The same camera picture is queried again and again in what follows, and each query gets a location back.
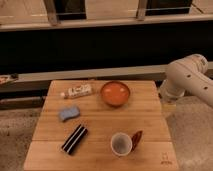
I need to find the white ceramic cup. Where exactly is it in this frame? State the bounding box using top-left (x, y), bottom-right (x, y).
top-left (110, 132), bottom-right (132, 157)

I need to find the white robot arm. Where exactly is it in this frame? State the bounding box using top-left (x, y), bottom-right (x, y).
top-left (159, 54), bottom-right (213, 108)

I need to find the orange bowl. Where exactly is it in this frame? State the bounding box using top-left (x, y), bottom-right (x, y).
top-left (100, 81), bottom-right (130, 107)

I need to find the white tube with label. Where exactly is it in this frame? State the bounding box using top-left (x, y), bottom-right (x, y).
top-left (60, 84), bottom-right (93, 99)

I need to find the wooden table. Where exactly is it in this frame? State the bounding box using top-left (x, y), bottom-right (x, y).
top-left (24, 80), bottom-right (179, 171)

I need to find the blue sponge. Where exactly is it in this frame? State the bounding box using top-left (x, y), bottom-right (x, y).
top-left (59, 106), bottom-right (80, 122)

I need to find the black striped box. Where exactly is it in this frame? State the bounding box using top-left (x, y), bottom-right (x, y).
top-left (61, 125), bottom-right (88, 155)

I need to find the grey metal rail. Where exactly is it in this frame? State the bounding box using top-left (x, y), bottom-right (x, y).
top-left (0, 61), bottom-right (213, 93)

